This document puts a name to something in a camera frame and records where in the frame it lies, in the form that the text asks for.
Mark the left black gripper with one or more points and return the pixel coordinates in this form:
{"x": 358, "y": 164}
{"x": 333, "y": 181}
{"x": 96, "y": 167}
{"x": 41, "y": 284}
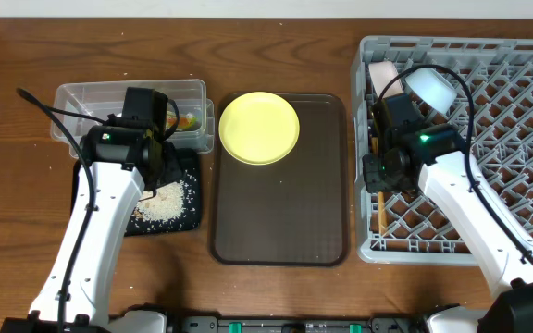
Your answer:
{"x": 174, "y": 162}

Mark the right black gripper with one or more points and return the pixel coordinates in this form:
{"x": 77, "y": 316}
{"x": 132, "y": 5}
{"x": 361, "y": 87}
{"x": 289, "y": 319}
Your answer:
{"x": 373, "y": 181}

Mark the wooden chopstick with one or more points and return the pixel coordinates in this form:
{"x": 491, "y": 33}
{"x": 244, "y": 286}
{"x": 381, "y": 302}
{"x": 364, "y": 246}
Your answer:
{"x": 382, "y": 217}

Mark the cooked rice pile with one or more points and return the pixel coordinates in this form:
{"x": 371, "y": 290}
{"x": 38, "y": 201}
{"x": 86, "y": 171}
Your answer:
{"x": 162, "y": 204}

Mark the green snack wrapper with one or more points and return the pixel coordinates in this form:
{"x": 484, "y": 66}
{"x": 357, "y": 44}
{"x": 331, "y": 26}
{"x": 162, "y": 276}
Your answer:
{"x": 186, "y": 122}

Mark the light blue bowl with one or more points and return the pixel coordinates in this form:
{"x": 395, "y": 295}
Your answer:
{"x": 432, "y": 89}

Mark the pink round bowl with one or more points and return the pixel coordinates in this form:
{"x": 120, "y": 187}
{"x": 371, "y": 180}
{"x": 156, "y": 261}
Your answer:
{"x": 381, "y": 73}

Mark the yellow round plate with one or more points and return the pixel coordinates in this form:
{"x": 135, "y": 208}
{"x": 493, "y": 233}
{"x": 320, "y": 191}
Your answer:
{"x": 259, "y": 128}

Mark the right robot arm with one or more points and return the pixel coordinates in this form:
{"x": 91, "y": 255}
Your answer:
{"x": 434, "y": 161}

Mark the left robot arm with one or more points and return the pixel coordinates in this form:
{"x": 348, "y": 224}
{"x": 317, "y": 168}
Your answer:
{"x": 120, "y": 158}

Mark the grey plastic dishwasher rack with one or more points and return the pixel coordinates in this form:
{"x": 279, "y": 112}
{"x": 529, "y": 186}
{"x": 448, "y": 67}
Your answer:
{"x": 499, "y": 113}

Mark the lower clear plastic bin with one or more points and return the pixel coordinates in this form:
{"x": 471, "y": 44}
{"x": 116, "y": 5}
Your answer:
{"x": 200, "y": 140}

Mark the clear plastic bin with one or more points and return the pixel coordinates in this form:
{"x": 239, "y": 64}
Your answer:
{"x": 99, "y": 99}
{"x": 200, "y": 140}

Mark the black rectangular tray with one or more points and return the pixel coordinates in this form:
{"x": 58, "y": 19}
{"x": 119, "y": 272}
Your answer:
{"x": 188, "y": 217}

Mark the upper clear plastic bin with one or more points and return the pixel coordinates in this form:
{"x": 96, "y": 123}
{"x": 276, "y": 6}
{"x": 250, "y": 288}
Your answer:
{"x": 99, "y": 99}

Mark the dark brown serving tray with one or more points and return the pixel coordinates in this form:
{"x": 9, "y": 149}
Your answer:
{"x": 294, "y": 212}

